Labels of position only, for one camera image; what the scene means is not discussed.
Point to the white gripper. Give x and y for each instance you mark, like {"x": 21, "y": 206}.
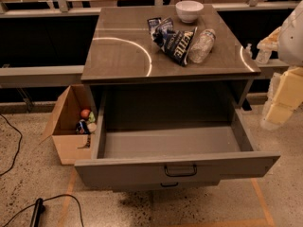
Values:
{"x": 292, "y": 41}

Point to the blue Kettle chip bag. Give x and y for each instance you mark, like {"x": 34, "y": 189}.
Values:
{"x": 174, "y": 43}

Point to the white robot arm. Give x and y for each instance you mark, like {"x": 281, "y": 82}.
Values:
{"x": 290, "y": 40}

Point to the open grey top drawer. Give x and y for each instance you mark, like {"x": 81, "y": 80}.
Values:
{"x": 141, "y": 132}

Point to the grey drawer cabinet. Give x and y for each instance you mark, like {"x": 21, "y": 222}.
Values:
{"x": 123, "y": 56}

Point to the clear sanitizer pump bottle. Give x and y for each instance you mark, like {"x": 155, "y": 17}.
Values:
{"x": 263, "y": 56}

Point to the clear plastic water bottle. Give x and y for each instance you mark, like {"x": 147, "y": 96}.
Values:
{"x": 202, "y": 46}

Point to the white ceramic bowl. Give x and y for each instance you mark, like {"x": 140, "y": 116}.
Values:
{"x": 189, "y": 11}

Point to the small dark snack packet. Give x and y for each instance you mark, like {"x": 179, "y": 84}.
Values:
{"x": 153, "y": 23}

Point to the green item in box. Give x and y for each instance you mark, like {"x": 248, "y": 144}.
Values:
{"x": 91, "y": 118}

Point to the red apple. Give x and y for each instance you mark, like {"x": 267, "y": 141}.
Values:
{"x": 84, "y": 114}

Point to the blue soda can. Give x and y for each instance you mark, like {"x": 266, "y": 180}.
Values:
{"x": 81, "y": 127}

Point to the open cardboard box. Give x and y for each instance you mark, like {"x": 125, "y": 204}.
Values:
{"x": 62, "y": 122}

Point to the black top drawer handle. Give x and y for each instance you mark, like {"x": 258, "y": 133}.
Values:
{"x": 180, "y": 171}

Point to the black drawer handle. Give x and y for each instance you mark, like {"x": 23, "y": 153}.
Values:
{"x": 168, "y": 185}
{"x": 180, "y": 171}

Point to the black lower drawer handle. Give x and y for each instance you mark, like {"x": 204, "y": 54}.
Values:
{"x": 168, "y": 185}

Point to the grey metal rail frame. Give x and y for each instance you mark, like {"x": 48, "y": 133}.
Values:
{"x": 61, "y": 75}

